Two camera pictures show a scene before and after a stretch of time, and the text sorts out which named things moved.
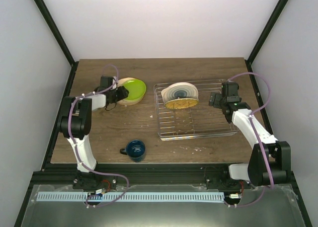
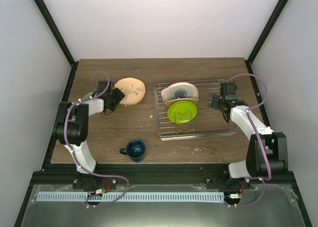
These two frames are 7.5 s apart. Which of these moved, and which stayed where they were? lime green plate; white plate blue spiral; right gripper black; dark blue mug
Moved: lime green plate
Stayed: dark blue mug; right gripper black; white plate blue spiral
